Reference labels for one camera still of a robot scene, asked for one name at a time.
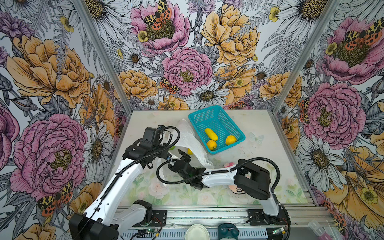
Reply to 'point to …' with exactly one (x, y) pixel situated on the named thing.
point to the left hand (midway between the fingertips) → (162, 152)
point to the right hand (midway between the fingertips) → (176, 156)
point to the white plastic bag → (188, 140)
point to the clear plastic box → (315, 226)
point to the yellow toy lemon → (230, 139)
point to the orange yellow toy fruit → (211, 144)
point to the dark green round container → (227, 230)
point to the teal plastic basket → (215, 118)
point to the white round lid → (197, 232)
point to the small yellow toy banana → (211, 134)
